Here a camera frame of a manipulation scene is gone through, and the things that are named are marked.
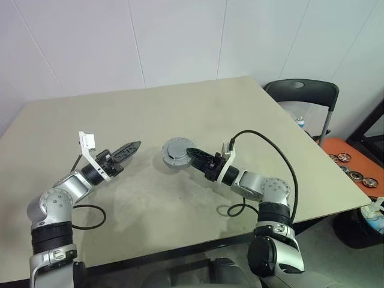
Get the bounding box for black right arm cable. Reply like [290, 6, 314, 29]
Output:
[218, 130, 299, 224]

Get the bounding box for black trash bin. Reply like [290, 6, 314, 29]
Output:
[332, 196, 384, 250]

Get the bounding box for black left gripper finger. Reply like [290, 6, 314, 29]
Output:
[113, 140, 142, 163]
[119, 148, 140, 166]

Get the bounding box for black folding chair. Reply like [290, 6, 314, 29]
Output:
[263, 79, 340, 145]

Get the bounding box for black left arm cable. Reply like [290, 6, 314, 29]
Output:
[70, 154, 106, 231]

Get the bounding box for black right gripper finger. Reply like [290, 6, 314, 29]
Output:
[191, 158, 208, 175]
[185, 146, 215, 169]

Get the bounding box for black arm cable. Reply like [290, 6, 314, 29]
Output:
[218, 130, 299, 224]
[70, 154, 106, 231]

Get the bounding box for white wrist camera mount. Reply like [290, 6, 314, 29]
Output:
[216, 143, 237, 186]
[77, 131, 111, 183]

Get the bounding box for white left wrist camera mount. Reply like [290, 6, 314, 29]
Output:
[77, 131, 111, 183]

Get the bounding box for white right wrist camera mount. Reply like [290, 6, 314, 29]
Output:
[216, 143, 237, 186]

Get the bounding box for white crumpled trash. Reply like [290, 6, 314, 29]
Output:
[359, 197, 384, 235]

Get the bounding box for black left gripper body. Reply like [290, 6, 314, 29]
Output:
[95, 150, 125, 178]

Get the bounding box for grey motor end cover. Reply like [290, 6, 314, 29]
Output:
[161, 136, 196, 164]

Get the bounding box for orange tray of motor parts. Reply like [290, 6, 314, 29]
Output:
[320, 137, 384, 197]

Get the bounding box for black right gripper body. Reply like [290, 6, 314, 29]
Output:
[203, 152, 225, 182]

